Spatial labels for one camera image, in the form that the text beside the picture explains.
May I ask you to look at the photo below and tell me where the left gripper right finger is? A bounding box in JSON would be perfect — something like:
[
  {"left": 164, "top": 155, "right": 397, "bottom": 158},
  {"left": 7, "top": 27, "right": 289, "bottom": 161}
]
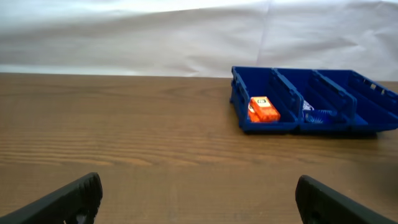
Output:
[{"left": 295, "top": 174, "right": 398, "bottom": 224}]

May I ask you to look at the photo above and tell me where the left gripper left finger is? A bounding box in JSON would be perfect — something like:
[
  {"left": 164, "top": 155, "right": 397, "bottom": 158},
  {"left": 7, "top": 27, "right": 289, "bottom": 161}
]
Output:
[{"left": 0, "top": 172, "right": 104, "bottom": 224}]

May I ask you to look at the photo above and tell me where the orange candy box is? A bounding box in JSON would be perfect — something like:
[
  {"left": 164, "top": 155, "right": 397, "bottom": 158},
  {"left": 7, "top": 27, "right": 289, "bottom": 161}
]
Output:
[
  {"left": 247, "top": 103, "right": 261, "bottom": 123},
  {"left": 249, "top": 96, "right": 282, "bottom": 123}
]

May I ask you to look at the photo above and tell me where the blue tray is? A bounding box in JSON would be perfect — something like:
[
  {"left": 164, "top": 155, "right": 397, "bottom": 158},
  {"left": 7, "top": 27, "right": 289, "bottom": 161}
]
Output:
[{"left": 229, "top": 65, "right": 398, "bottom": 136}]

